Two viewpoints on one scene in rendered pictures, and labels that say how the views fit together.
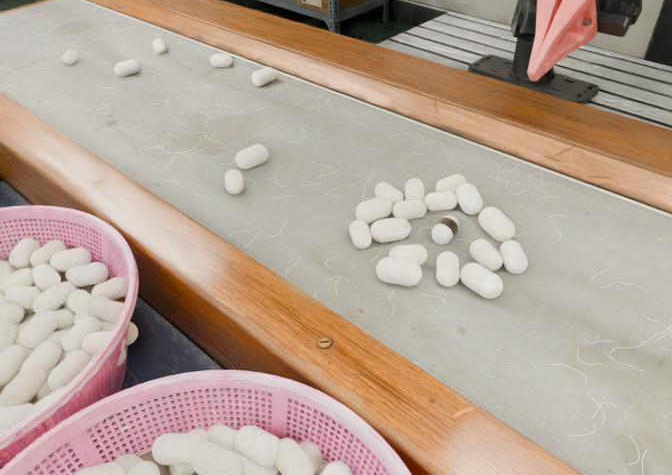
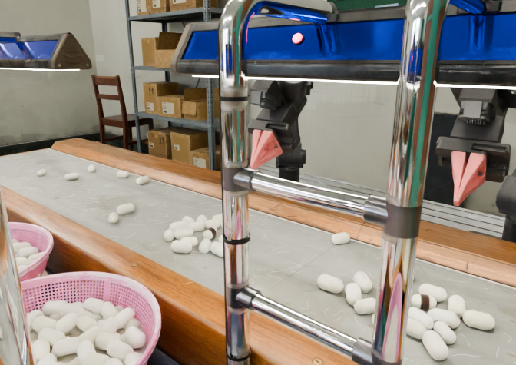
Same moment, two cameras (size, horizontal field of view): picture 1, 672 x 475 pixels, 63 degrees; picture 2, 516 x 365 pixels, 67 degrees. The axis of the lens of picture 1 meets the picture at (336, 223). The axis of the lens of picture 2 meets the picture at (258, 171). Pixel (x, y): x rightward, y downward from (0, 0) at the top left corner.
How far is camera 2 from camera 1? 32 cm
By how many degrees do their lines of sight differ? 23
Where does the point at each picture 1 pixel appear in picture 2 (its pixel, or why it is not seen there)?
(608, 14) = (284, 144)
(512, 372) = (221, 280)
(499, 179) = not seen: hidden behind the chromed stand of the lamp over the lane
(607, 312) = (274, 260)
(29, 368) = not seen: outside the picture
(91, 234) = (34, 235)
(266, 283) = (114, 247)
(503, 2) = (312, 169)
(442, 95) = not seen: hidden behind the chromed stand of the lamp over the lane
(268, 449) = (97, 303)
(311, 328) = (130, 260)
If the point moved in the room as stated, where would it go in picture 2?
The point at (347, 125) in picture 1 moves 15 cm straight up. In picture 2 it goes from (180, 199) to (176, 137)
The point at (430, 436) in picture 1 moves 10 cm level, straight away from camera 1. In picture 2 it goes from (170, 290) to (195, 254)
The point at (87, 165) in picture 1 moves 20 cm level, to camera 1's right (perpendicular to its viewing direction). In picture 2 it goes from (38, 209) to (138, 206)
